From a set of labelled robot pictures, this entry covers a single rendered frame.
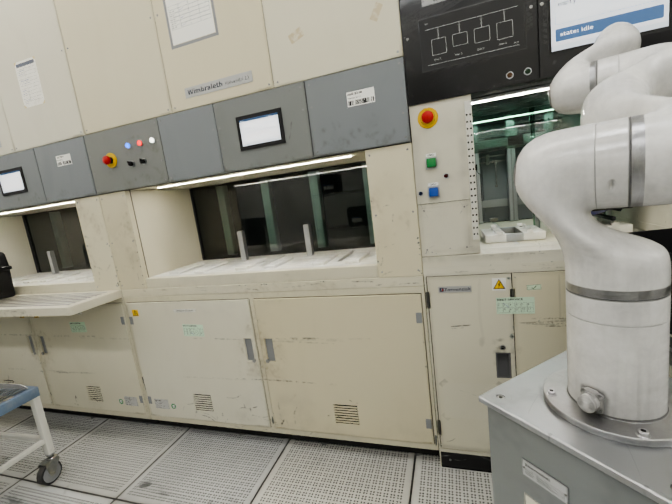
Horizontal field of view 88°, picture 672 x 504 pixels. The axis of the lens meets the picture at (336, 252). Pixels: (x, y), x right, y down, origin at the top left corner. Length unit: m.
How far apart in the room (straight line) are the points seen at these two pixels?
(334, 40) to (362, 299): 0.95
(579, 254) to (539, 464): 0.32
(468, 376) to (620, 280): 0.96
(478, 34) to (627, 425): 1.10
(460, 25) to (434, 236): 0.68
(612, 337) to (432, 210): 0.81
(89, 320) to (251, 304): 1.02
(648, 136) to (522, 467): 0.51
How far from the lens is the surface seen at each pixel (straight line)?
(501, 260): 1.32
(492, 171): 2.19
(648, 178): 0.57
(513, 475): 0.74
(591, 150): 0.57
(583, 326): 0.63
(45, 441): 2.24
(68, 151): 2.18
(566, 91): 0.95
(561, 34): 1.38
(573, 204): 0.58
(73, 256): 3.08
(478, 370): 1.46
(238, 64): 1.58
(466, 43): 1.35
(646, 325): 0.62
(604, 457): 0.62
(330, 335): 1.49
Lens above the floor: 1.13
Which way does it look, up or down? 9 degrees down
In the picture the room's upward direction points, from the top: 7 degrees counter-clockwise
